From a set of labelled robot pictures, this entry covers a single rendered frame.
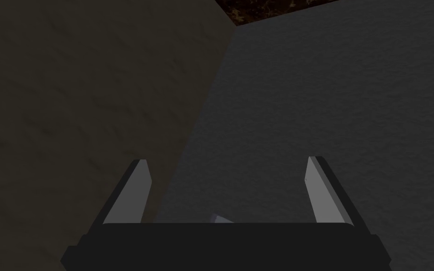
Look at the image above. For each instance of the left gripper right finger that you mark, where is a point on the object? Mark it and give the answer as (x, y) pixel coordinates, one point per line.
(328, 197)

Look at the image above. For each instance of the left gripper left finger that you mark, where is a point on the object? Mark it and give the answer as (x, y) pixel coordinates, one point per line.
(131, 197)

